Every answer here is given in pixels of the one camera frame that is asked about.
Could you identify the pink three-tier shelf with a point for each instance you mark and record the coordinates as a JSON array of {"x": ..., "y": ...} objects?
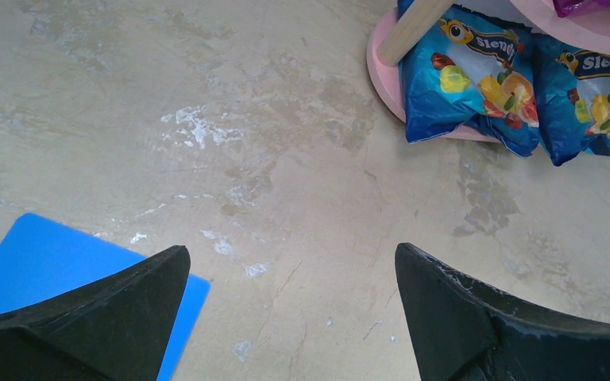
[{"x": 397, "y": 33}]

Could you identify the purple candy bag front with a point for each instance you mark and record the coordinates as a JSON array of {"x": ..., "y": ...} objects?
[{"x": 575, "y": 8}]

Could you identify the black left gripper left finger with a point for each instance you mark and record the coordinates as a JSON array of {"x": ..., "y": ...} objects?
[{"x": 116, "y": 328}]

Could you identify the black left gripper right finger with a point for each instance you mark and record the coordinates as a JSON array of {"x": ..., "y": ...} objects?
[{"x": 464, "y": 329}]

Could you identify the blue candy bag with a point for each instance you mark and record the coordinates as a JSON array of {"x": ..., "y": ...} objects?
[
  {"x": 472, "y": 69},
  {"x": 572, "y": 92}
]

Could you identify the blue foam pad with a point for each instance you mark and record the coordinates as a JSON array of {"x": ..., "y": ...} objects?
[{"x": 41, "y": 258}]

